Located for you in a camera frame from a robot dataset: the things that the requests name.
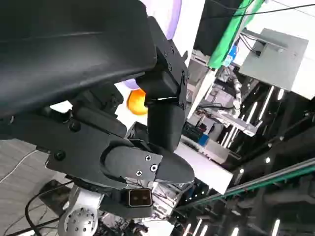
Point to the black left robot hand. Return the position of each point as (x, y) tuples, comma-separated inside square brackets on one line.
[(73, 61)]

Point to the orange white toy bread roll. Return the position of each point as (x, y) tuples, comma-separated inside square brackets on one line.
[(135, 103)]

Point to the black panel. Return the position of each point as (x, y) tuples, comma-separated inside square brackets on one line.
[(211, 29)]

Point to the green cloth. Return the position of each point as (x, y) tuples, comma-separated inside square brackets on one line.
[(229, 34)]

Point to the white desk slab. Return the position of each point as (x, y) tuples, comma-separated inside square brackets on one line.
[(209, 172)]

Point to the grey machine box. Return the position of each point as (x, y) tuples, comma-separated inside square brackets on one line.
[(275, 61)]

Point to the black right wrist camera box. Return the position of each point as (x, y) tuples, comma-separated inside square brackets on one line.
[(136, 197)]

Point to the green rail beam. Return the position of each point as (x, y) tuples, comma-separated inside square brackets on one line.
[(258, 183)]

